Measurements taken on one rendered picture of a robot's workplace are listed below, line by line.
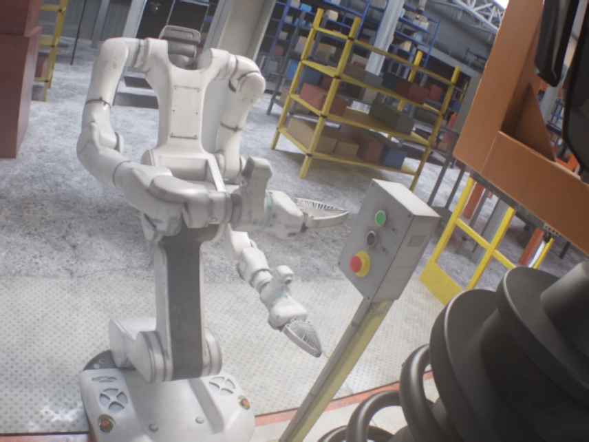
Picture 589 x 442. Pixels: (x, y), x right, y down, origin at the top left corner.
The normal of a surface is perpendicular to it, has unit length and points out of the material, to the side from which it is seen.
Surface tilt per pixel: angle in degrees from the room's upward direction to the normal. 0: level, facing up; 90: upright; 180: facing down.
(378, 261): 90
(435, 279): 90
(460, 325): 8
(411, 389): 38
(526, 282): 0
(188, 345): 60
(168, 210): 89
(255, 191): 74
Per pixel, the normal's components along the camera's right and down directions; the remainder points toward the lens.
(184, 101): 0.57, -0.06
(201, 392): -0.69, -0.28
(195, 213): 0.47, 0.35
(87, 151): -0.43, -0.07
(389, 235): -0.85, -0.06
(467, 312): 0.40, -0.78
